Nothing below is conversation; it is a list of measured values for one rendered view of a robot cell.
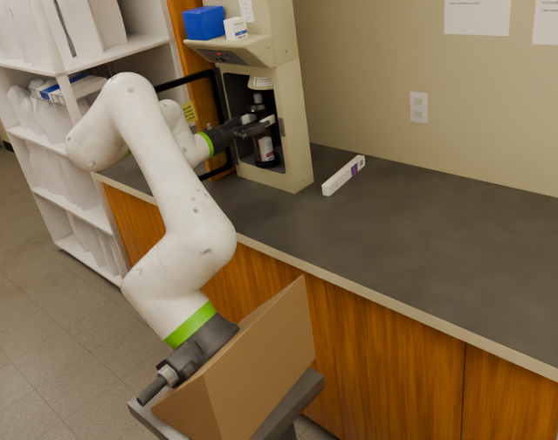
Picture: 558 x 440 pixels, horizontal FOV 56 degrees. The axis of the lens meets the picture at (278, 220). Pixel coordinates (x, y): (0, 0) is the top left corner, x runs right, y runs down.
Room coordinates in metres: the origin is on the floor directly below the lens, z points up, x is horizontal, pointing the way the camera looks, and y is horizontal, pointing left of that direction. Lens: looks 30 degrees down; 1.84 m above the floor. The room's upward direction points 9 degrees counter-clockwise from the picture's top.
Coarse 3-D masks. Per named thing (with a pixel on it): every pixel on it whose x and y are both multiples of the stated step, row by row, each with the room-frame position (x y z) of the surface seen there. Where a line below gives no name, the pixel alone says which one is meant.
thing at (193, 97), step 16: (208, 80) 1.92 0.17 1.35; (160, 96) 1.81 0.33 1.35; (176, 96) 1.84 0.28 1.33; (192, 96) 1.88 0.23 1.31; (208, 96) 1.91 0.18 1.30; (192, 112) 1.87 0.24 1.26; (208, 112) 1.90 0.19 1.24; (192, 128) 1.86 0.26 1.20; (208, 160) 1.88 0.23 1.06; (224, 160) 1.92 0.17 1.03
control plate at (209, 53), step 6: (204, 54) 1.88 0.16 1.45; (210, 54) 1.85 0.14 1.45; (216, 54) 1.82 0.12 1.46; (222, 54) 1.79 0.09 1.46; (228, 54) 1.77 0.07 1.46; (234, 54) 1.74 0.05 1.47; (216, 60) 1.88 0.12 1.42; (222, 60) 1.85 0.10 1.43; (228, 60) 1.82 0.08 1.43; (234, 60) 1.79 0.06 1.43; (240, 60) 1.76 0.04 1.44
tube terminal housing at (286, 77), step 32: (224, 0) 1.87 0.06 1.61; (256, 0) 1.75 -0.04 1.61; (288, 0) 1.78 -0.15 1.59; (256, 32) 1.77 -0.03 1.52; (288, 32) 1.77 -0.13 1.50; (224, 64) 1.91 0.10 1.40; (288, 64) 1.75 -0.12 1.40; (288, 96) 1.74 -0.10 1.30; (288, 128) 1.73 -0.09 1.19; (288, 160) 1.72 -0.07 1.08
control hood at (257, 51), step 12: (252, 36) 1.75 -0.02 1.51; (264, 36) 1.72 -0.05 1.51; (192, 48) 1.89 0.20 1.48; (204, 48) 1.83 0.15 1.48; (216, 48) 1.77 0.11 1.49; (228, 48) 1.72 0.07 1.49; (240, 48) 1.67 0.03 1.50; (252, 48) 1.66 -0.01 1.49; (264, 48) 1.69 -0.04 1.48; (252, 60) 1.71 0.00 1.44; (264, 60) 1.68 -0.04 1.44
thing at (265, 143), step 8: (272, 104) 1.83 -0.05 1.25; (272, 112) 1.83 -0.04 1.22; (256, 120) 1.80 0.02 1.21; (272, 128) 1.81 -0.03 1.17; (256, 136) 1.80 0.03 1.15; (264, 136) 1.79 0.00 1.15; (272, 136) 1.80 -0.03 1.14; (256, 144) 1.80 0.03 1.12; (264, 144) 1.79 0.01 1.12; (272, 144) 1.80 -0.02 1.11; (256, 152) 1.81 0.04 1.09; (264, 152) 1.79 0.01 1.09; (272, 152) 1.80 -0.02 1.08; (264, 160) 1.79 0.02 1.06
